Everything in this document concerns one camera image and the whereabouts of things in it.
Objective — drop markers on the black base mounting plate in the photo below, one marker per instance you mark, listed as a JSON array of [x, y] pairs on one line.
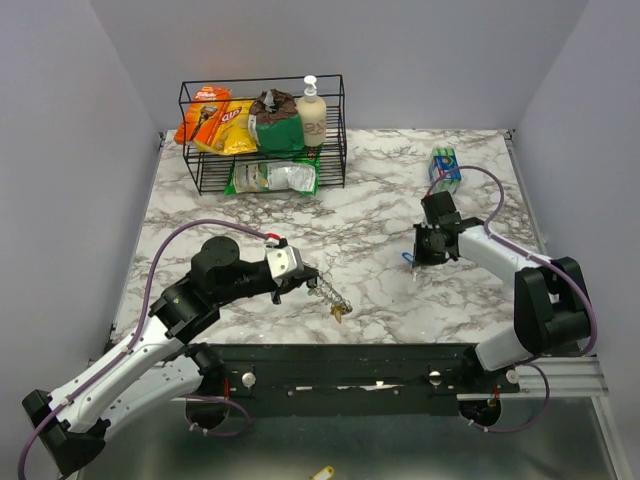
[[326, 380]]

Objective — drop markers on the yellow chips bag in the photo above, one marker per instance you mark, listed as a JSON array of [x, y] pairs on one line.
[[227, 133]]

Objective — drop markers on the orange razor package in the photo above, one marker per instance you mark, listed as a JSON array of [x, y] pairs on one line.
[[203, 117]]

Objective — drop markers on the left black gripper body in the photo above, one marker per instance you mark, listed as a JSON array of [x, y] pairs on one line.
[[282, 287]]

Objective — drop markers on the green white snack bag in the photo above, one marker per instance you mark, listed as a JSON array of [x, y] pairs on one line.
[[299, 174]]

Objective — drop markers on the green brown bag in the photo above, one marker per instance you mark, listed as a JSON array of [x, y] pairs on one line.
[[275, 124]]

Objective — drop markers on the blue green sponge pack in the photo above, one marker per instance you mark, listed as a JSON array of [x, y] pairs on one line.
[[443, 170]]

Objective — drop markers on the yellow key tag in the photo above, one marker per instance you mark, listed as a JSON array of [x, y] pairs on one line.
[[337, 312]]

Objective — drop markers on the cream soap pump bottle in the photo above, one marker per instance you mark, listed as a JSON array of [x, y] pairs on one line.
[[312, 110]]

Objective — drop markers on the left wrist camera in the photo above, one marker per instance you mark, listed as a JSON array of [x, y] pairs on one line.
[[284, 261]]

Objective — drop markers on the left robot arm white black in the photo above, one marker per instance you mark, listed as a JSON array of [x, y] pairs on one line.
[[73, 420]]

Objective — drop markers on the aluminium rail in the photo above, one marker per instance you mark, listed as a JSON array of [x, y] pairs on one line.
[[576, 377]]

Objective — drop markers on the black wire rack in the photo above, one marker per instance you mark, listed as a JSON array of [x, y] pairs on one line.
[[210, 171]]

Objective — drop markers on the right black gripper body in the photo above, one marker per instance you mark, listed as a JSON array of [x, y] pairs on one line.
[[426, 249]]

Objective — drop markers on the blue tag key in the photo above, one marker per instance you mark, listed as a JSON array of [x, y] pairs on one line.
[[414, 267]]

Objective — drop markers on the yellow tag on floor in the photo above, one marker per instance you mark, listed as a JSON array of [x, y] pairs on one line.
[[326, 473]]

